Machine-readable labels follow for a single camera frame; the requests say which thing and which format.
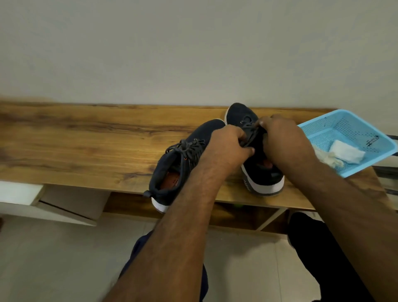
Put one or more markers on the person's left hand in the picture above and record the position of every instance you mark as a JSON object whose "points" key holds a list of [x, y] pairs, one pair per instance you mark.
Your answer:
{"points": [[224, 152]]}

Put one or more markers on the person's right hand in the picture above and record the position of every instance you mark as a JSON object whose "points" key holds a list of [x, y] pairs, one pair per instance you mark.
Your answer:
{"points": [[286, 143]]}

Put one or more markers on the used wipe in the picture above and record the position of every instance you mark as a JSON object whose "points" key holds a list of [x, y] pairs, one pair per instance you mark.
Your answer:
{"points": [[326, 157]]}

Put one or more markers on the white wipe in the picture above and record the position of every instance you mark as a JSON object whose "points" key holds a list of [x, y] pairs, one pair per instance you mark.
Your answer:
{"points": [[346, 151]]}

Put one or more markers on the black metal shoe rack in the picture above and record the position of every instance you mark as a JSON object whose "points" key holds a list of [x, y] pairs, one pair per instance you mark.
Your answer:
{"points": [[387, 172]]}

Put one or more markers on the person's right forearm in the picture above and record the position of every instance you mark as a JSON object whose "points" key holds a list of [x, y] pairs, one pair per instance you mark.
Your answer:
{"points": [[351, 217]]}

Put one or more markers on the person's left forearm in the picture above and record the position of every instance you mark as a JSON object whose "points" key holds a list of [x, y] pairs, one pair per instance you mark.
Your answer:
{"points": [[174, 242]]}

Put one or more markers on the blue plastic basket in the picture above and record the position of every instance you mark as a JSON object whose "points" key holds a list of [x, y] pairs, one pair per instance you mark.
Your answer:
{"points": [[342, 121]]}

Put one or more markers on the wooden table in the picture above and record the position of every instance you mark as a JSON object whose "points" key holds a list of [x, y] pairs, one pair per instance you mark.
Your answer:
{"points": [[77, 140]]}

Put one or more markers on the white drawer unit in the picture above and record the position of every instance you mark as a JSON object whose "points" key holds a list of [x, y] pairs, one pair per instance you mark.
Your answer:
{"points": [[74, 199]]}

